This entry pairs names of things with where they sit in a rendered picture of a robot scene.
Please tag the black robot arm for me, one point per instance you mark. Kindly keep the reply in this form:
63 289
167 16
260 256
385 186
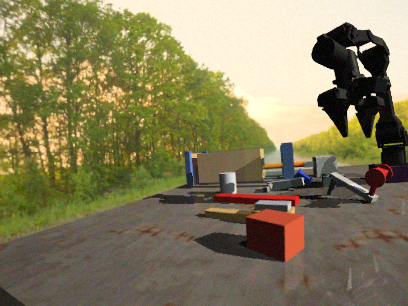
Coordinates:
330 51

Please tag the grey cylinder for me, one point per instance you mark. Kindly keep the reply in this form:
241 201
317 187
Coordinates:
228 182

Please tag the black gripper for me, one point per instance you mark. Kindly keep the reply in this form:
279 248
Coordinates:
336 101

